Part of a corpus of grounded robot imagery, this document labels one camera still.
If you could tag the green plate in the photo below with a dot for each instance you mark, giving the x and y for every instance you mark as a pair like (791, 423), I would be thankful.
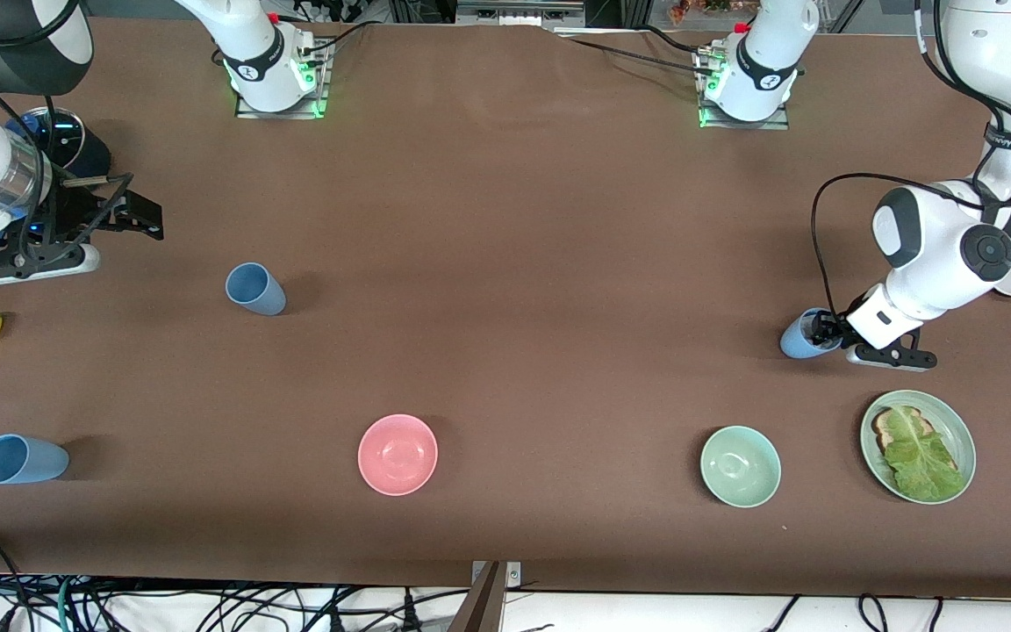
(957, 434)

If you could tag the small metal bracket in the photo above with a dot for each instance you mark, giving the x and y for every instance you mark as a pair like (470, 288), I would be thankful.
(514, 575)

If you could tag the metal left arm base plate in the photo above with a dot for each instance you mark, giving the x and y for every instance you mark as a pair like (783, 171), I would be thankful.
(706, 110)

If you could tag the green lettuce leaf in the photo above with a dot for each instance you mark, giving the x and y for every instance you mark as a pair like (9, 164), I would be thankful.
(922, 461)

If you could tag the grey power strip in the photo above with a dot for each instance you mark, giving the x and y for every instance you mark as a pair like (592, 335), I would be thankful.
(519, 10)

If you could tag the green bowl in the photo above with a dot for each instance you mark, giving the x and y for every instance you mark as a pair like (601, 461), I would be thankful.
(740, 466)

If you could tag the brown table cover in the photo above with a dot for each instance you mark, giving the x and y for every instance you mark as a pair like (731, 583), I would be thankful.
(505, 219)

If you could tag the pink bowl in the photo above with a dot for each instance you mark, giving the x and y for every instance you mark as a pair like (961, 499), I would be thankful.
(397, 455)

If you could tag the blue cup holding paper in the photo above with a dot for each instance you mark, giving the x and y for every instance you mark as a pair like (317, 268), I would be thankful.
(793, 342)

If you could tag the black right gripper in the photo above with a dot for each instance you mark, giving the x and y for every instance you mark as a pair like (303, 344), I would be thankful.
(75, 211)

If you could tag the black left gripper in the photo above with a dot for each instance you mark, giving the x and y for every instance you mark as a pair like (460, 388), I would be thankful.
(824, 330)

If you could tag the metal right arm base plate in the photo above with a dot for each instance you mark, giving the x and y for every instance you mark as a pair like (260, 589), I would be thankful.
(321, 83)

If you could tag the toast slice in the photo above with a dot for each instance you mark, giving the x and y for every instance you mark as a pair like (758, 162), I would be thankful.
(885, 430)

